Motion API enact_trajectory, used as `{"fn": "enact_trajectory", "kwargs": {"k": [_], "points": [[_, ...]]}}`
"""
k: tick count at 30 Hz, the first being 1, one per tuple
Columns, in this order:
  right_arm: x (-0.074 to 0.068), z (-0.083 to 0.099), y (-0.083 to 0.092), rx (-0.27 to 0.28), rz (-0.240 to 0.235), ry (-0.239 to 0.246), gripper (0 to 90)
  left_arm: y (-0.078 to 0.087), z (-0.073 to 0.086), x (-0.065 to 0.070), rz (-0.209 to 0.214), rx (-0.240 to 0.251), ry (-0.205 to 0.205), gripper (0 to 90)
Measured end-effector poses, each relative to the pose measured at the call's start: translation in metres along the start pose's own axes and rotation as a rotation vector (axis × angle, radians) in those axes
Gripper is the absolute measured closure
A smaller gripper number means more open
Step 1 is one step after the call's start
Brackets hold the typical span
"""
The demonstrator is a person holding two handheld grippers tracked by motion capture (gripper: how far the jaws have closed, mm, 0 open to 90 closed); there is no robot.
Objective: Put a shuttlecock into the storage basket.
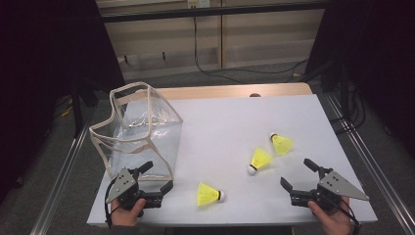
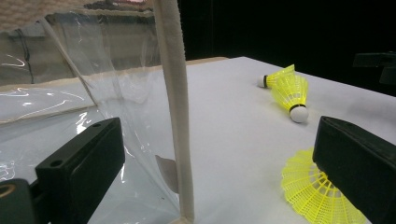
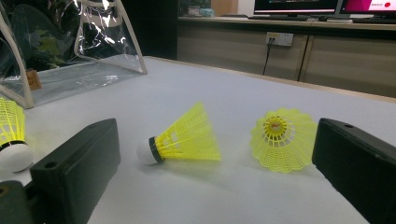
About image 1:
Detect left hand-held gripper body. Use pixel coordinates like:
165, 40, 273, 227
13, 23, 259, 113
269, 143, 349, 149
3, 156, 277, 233
105, 166, 164, 212

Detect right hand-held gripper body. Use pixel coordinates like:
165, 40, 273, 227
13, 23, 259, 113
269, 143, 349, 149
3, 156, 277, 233
289, 166, 371, 213

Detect clear plastic bag beige trim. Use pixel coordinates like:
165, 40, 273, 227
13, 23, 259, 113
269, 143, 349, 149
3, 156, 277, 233
88, 81, 184, 182

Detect yellow plastic shuttlecock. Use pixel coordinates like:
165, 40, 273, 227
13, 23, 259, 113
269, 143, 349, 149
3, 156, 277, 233
269, 131, 295, 157
196, 181, 226, 208
247, 147, 274, 176

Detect person's left hand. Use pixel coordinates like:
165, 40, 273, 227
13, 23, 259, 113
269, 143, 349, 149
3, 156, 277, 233
110, 198, 147, 227

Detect person's right hand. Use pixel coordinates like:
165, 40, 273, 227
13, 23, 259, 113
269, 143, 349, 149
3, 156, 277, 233
307, 197, 355, 235

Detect white table mat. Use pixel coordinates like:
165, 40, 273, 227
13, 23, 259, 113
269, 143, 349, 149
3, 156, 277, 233
86, 93, 379, 228

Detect wooden table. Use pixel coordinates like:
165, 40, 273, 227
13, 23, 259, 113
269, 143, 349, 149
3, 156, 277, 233
156, 81, 314, 101

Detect black curtain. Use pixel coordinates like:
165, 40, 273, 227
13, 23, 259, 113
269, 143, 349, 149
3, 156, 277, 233
304, 0, 415, 158
0, 0, 126, 197

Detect light wooden cabinet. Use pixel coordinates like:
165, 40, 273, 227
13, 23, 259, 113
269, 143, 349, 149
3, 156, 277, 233
97, 0, 327, 81

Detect black metal crossbar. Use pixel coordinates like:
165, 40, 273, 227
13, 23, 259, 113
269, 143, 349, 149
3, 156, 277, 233
101, 1, 331, 24

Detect right hand-held gripper black cable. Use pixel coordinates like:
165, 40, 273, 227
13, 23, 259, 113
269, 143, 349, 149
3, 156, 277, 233
326, 192, 361, 235

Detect hand-held gripper black cable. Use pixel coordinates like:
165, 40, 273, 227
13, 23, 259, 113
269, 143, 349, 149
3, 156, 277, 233
326, 192, 361, 235
103, 177, 119, 228

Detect left hand-held gripper black cable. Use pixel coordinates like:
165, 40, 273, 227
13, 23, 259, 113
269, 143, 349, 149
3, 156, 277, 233
103, 177, 119, 228

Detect aluminium floor rail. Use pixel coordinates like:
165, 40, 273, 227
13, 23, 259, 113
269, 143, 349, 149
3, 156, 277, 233
321, 92, 415, 235
29, 107, 97, 235

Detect black floor cables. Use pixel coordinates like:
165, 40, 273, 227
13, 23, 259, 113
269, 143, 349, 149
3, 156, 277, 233
329, 81, 368, 135

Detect yellow floor cable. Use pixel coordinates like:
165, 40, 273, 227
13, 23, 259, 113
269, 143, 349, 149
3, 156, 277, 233
57, 96, 74, 118

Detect black power cable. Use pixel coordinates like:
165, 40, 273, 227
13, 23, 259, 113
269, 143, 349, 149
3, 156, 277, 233
193, 8, 309, 85

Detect white wall socket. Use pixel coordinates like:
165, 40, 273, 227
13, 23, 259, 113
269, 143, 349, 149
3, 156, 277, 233
186, 0, 211, 9

